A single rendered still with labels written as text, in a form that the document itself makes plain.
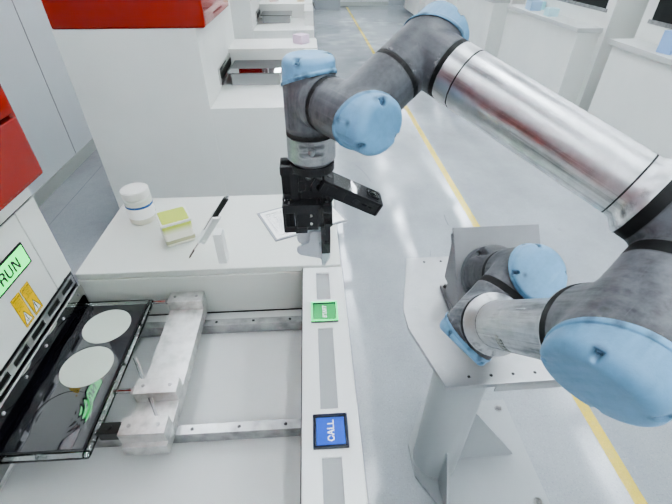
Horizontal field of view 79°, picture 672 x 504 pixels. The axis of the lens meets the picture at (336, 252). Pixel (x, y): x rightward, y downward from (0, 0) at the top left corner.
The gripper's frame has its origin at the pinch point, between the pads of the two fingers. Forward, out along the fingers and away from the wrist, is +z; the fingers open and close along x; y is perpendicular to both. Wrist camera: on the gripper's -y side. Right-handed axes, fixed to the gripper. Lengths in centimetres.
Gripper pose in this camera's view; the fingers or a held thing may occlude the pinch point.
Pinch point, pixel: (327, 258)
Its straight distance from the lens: 76.4
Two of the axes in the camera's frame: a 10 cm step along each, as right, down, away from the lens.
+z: 0.0, 7.9, 6.1
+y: -10.0, 0.4, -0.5
